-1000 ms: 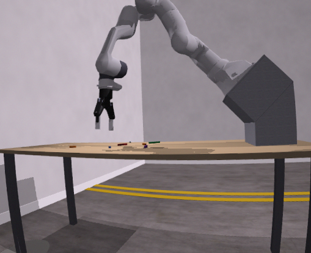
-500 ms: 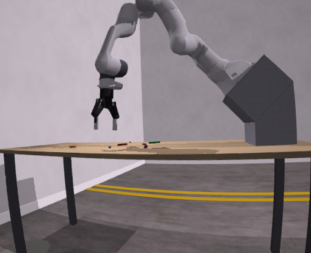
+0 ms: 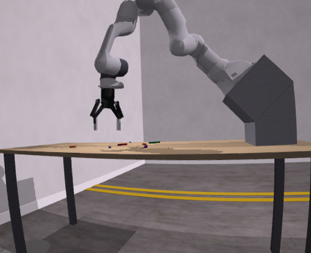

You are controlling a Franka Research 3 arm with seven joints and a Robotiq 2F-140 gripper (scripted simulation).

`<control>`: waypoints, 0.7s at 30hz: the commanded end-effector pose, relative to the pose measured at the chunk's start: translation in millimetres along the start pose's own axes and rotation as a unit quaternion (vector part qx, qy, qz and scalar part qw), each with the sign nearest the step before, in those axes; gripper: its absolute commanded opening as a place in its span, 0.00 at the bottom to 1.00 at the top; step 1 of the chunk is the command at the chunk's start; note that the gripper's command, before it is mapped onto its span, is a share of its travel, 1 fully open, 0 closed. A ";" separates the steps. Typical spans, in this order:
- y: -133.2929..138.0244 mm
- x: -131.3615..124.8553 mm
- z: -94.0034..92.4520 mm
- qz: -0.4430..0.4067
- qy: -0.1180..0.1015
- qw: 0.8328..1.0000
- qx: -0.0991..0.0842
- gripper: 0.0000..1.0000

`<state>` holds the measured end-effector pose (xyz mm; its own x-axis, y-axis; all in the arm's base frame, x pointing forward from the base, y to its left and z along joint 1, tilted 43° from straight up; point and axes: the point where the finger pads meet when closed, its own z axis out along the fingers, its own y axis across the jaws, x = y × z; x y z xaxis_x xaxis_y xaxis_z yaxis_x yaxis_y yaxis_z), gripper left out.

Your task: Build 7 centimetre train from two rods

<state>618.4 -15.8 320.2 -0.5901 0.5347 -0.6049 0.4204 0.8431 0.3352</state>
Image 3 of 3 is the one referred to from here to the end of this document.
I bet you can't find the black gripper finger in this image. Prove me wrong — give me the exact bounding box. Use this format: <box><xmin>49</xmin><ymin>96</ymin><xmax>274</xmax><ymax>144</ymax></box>
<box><xmin>90</xmin><ymin>99</ymin><xmax>109</xmax><ymax>130</ymax></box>
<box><xmin>110</xmin><ymin>101</ymin><xmax>123</xmax><ymax>130</ymax></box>

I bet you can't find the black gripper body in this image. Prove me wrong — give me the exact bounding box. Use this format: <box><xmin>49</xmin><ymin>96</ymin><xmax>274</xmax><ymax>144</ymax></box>
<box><xmin>101</xmin><ymin>88</ymin><xmax>115</xmax><ymax>109</ymax></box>

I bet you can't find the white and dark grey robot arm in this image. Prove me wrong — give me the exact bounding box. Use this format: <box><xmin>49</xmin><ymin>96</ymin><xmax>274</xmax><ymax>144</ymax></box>
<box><xmin>94</xmin><ymin>0</ymin><xmax>256</xmax><ymax>96</ymax></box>

